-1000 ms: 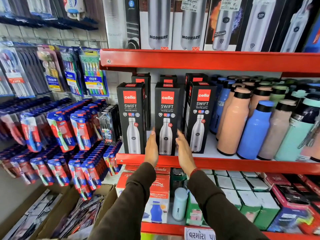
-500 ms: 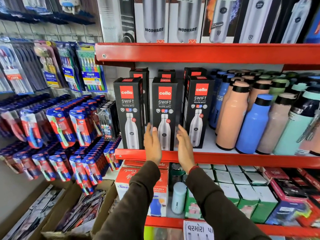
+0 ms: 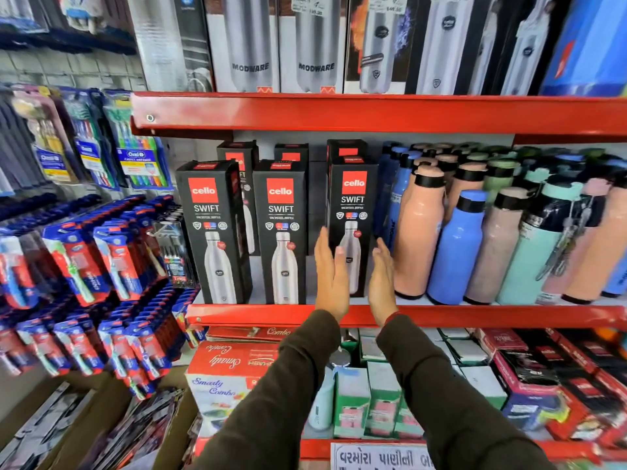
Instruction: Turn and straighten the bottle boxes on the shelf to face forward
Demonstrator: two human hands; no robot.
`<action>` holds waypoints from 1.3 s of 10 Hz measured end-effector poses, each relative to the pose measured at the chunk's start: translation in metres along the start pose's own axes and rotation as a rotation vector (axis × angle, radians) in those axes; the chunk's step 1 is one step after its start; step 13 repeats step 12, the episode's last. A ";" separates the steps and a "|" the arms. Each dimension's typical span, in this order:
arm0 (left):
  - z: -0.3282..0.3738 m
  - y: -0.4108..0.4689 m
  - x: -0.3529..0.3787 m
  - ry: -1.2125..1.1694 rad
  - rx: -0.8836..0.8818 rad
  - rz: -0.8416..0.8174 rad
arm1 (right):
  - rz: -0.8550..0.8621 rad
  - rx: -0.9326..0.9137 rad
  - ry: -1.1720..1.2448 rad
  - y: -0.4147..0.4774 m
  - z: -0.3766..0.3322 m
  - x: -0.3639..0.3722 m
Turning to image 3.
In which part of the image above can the person's right hand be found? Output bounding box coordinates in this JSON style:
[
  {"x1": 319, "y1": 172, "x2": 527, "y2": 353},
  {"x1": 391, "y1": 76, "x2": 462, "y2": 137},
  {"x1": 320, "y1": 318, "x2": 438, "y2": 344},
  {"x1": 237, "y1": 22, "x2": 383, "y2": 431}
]
[{"x1": 367, "y1": 237, "x2": 400, "y2": 328}]

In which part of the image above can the person's left hand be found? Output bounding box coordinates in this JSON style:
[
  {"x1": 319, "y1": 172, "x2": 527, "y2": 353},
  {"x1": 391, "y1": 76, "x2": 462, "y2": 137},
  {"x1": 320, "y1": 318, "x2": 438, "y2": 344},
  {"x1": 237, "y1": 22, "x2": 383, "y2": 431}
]
[{"x1": 313, "y1": 226, "x2": 351, "y2": 324}]

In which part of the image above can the group of black boxes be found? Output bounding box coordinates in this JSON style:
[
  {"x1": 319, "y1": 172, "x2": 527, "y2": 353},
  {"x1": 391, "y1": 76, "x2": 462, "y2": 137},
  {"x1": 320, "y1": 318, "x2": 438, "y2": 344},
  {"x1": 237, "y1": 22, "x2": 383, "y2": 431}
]
[{"x1": 217, "y1": 139, "x2": 368, "y2": 305}]

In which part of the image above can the red metal shelf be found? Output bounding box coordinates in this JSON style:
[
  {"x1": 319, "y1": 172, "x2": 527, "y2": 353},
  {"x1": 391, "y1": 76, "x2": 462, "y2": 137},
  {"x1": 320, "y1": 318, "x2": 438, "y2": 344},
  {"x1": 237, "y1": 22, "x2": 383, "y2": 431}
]
[
  {"x1": 129, "y1": 91, "x2": 627, "y2": 145},
  {"x1": 185, "y1": 254, "x2": 627, "y2": 331},
  {"x1": 193, "y1": 437, "x2": 627, "y2": 465}
]

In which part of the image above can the person's right forearm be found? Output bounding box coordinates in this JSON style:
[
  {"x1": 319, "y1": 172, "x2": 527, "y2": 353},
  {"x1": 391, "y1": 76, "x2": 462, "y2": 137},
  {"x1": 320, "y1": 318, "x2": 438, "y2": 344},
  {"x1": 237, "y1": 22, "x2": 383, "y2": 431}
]
[{"x1": 376, "y1": 313, "x2": 557, "y2": 470}]

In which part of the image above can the person's left forearm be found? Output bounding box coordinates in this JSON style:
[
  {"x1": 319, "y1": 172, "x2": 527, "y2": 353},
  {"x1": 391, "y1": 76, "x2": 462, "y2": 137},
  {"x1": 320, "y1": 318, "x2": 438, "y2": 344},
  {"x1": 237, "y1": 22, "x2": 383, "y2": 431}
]
[{"x1": 193, "y1": 309, "x2": 342, "y2": 470}]

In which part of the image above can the stack of white green boxes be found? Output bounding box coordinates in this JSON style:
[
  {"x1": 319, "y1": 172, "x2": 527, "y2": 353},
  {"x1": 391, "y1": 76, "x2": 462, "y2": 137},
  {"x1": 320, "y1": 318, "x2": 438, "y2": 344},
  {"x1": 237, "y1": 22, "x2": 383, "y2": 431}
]
[{"x1": 332, "y1": 327, "x2": 508, "y2": 440}]

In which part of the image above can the stack of red black boxes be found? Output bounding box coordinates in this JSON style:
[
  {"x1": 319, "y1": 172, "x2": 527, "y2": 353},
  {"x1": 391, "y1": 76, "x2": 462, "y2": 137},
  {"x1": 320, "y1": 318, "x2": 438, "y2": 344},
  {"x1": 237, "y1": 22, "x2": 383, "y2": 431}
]
[{"x1": 472, "y1": 327, "x2": 627, "y2": 449}]

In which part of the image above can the row of colourful bottles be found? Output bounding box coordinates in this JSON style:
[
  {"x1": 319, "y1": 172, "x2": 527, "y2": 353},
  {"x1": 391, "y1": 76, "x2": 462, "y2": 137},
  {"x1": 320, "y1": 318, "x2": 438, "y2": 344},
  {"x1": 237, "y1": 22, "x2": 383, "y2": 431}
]
[{"x1": 374, "y1": 140, "x2": 627, "y2": 307}]

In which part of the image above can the flat red box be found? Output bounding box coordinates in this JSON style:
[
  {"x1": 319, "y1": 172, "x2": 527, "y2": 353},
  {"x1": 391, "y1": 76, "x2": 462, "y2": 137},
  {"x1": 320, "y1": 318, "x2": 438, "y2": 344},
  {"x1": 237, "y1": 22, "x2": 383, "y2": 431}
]
[{"x1": 205, "y1": 326, "x2": 300, "y2": 343}]

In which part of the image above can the white plastic bottle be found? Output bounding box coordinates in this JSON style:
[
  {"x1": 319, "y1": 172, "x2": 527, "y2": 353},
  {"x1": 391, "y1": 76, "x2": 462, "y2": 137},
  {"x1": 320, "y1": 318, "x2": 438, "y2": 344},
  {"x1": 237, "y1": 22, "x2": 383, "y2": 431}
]
[{"x1": 308, "y1": 366, "x2": 337, "y2": 431}]

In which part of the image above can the red white combo box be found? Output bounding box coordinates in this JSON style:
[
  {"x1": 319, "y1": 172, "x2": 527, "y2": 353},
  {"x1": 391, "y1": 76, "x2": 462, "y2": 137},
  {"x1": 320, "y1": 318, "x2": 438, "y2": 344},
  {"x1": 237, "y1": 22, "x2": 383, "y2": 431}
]
[{"x1": 185, "y1": 341, "x2": 280, "y2": 439}]

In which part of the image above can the stack of black toothbrush packs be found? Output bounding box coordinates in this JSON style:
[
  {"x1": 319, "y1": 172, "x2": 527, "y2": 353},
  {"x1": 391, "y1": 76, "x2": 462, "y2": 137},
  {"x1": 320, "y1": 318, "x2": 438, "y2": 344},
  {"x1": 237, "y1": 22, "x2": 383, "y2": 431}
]
[{"x1": 152, "y1": 206, "x2": 199, "y2": 289}]

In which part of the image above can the white printed sign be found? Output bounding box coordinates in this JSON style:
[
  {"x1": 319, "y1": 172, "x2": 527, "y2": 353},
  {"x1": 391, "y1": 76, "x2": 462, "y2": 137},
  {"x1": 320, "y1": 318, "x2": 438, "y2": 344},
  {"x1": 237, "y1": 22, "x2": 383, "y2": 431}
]
[{"x1": 330, "y1": 443, "x2": 437, "y2": 470}]

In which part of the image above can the multicolour toothbrush pack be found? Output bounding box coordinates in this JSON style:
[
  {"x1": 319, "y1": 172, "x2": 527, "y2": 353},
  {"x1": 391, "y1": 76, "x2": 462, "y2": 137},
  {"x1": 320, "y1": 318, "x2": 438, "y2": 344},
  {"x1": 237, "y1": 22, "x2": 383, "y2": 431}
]
[{"x1": 101, "y1": 90, "x2": 173, "y2": 191}]

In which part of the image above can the rack of blue red toothbrush packs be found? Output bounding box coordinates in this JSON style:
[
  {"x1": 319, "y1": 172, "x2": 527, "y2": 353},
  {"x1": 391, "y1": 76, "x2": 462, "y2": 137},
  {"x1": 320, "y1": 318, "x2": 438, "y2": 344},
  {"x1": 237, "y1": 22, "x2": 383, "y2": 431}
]
[{"x1": 0, "y1": 193, "x2": 206, "y2": 402}]

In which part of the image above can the white steel bottle box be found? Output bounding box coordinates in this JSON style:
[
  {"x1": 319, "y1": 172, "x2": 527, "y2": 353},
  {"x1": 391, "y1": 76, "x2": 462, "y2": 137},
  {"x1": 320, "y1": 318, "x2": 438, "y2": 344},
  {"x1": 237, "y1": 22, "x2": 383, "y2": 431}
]
[
  {"x1": 203, "y1": 0, "x2": 281, "y2": 93},
  {"x1": 278, "y1": 0, "x2": 349, "y2": 95}
]

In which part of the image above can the black box white bottle print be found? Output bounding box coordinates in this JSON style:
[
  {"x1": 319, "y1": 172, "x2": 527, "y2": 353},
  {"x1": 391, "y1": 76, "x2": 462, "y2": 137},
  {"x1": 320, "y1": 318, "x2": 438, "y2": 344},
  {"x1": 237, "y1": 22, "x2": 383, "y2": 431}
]
[
  {"x1": 482, "y1": 0, "x2": 574, "y2": 97},
  {"x1": 405, "y1": 0, "x2": 496, "y2": 97}
]

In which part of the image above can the brown cardboard box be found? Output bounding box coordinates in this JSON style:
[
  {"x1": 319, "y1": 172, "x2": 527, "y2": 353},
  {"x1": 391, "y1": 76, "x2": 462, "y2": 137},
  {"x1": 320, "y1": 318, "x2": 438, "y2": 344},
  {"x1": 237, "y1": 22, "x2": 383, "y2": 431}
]
[{"x1": 0, "y1": 371, "x2": 199, "y2": 470}]

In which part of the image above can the blue toothbrush pack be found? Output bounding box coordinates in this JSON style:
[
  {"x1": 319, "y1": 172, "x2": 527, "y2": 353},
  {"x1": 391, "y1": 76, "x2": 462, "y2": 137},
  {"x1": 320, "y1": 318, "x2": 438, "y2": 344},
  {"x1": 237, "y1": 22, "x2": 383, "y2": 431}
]
[{"x1": 61, "y1": 87, "x2": 121, "y2": 191}]

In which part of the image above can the silver grey bottle box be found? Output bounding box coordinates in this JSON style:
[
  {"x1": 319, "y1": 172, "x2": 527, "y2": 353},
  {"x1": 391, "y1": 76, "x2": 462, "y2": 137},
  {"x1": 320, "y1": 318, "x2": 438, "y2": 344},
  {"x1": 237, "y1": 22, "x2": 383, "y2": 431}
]
[{"x1": 126, "y1": 0, "x2": 216, "y2": 93}]

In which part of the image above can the pile of dark packets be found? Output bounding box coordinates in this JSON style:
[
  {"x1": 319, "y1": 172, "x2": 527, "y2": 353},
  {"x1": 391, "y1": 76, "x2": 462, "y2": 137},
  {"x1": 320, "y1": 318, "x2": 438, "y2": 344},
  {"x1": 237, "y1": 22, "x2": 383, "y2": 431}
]
[{"x1": 0, "y1": 381, "x2": 185, "y2": 470}]

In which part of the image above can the pink toothbrush pack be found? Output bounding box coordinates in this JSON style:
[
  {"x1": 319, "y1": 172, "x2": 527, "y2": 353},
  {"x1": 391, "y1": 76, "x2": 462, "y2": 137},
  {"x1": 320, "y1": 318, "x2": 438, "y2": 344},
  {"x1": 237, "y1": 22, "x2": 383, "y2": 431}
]
[{"x1": 10, "y1": 84, "x2": 79, "y2": 185}]

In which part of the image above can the blue box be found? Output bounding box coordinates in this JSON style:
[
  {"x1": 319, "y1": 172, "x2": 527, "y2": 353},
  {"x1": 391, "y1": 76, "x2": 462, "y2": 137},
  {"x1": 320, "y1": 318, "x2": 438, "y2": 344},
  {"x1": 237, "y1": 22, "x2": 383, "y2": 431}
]
[{"x1": 538, "y1": 0, "x2": 627, "y2": 99}]

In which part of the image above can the row of clear toothbrush packs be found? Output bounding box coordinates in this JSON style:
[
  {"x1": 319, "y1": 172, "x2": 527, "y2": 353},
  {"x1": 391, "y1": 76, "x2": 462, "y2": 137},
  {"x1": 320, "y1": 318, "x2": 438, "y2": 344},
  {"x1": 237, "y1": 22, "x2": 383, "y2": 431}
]
[{"x1": 0, "y1": 87, "x2": 45, "y2": 197}]

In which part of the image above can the row of hanging dental packs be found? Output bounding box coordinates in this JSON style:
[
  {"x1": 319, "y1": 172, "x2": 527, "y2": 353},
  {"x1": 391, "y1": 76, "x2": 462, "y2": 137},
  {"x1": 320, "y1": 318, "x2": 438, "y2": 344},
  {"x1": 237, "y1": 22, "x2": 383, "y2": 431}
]
[{"x1": 0, "y1": 0, "x2": 138, "y2": 55}]

